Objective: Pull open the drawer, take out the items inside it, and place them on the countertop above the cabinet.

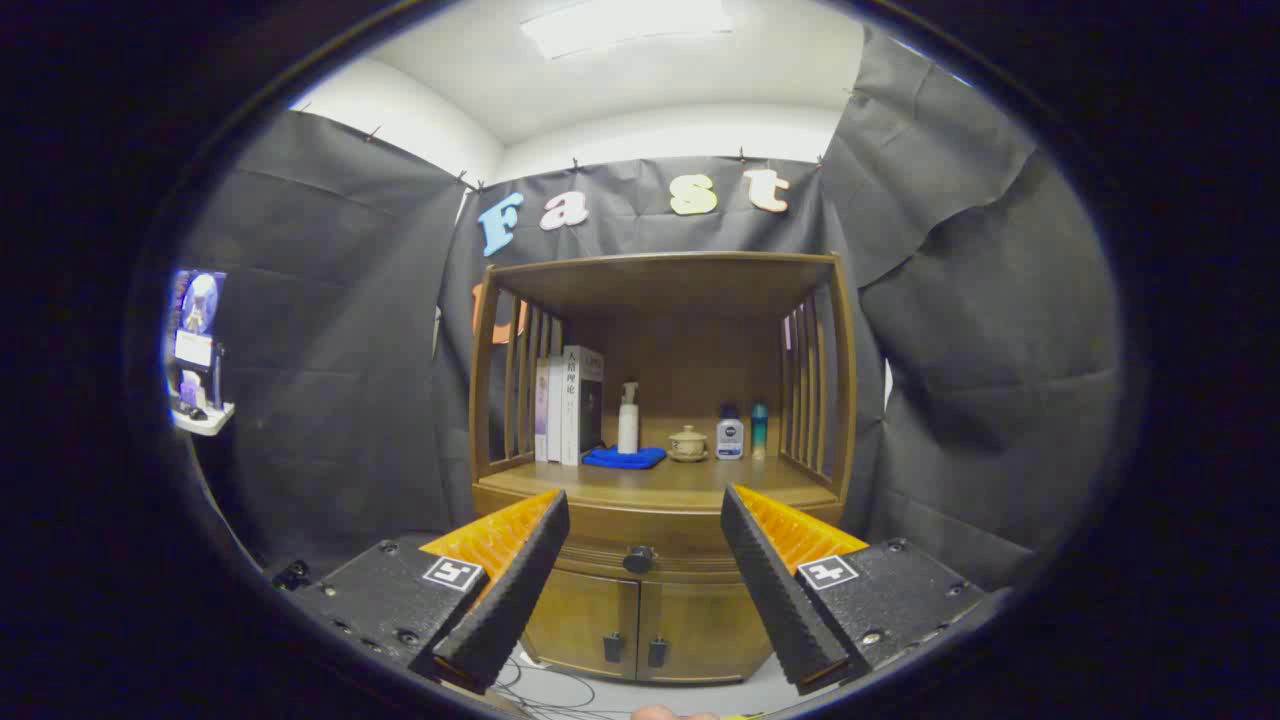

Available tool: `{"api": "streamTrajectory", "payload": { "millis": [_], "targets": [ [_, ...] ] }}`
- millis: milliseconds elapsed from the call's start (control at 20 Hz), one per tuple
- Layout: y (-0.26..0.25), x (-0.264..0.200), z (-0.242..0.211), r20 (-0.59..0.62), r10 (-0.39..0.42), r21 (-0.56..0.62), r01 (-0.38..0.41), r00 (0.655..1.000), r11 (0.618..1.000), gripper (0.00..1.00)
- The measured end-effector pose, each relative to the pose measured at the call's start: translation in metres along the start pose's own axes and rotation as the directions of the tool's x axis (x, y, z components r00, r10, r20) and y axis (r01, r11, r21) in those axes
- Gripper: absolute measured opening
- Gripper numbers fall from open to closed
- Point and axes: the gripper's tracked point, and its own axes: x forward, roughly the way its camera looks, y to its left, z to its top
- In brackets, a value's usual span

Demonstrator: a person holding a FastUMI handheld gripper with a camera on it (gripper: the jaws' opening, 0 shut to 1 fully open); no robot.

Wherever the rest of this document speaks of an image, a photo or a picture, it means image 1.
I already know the black backdrop cloth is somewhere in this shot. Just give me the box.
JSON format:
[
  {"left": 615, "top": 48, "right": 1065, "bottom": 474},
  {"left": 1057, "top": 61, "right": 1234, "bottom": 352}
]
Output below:
[{"left": 185, "top": 25, "right": 1126, "bottom": 591}]

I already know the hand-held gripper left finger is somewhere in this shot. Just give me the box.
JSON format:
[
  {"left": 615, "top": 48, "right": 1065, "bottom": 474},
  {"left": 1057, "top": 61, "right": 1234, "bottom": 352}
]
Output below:
[{"left": 285, "top": 488, "right": 571, "bottom": 696}]

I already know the tangle of black cables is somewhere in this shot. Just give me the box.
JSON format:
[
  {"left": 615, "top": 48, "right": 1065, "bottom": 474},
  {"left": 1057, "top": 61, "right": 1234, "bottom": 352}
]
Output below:
[{"left": 495, "top": 655, "right": 626, "bottom": 720}]

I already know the wooden countertop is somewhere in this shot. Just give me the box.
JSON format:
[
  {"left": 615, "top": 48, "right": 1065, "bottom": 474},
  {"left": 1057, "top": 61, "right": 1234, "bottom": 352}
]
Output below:
[{"left": 475, "top": 452, "right": 841, "bottom": 511}]

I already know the white stand with screen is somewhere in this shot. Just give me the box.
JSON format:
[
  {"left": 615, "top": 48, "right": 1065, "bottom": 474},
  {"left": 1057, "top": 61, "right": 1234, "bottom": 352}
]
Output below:
[{"left": 165, "top": 268, "right": 236, "bottom": 438}]

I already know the ceiling light panel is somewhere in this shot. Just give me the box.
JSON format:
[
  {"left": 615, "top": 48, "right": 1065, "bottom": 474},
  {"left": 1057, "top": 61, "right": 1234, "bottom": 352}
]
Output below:
[{"left": 520, "top": 0, "right": 734, "bottom": 61}]

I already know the wooden cabinet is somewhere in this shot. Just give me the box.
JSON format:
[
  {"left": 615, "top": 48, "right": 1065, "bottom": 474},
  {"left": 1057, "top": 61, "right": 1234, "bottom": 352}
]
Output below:
[{"left": 468, "top": 250, "right": 859, "bottom": 686}]

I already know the wooden cabinet door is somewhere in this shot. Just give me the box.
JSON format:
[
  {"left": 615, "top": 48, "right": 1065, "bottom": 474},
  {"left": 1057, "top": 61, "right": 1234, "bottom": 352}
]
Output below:
[
  {"left": 637, "top": 575, "right": 779, "bottom": 685},
  {"left": 520, "top": 568, "right": 641, "bottom": 681}
]

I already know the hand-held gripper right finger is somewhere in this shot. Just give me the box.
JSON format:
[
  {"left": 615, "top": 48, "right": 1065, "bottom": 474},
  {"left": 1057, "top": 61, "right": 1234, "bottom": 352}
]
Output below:
[{"left": 720, "top": 484, "right": 993, "bottom": 697}]

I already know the wooden drawer with black knob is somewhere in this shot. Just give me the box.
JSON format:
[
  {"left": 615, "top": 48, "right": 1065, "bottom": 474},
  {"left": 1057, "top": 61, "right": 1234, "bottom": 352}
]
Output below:
[{"left": 475, "top": 485, "right": 841, "bottom": 579}]

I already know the white-spine book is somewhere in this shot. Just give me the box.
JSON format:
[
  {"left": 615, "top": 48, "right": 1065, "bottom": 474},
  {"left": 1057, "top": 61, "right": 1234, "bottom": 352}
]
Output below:
[{"left": 547, "top": 354, "right": 565, "bottom": 465}]

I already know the blue folded cloth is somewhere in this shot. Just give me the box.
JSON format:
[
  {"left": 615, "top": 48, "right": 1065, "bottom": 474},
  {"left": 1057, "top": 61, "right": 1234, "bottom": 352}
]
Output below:
[{"left": 582, "top": 446, "right": 668, "bottom": 471}]

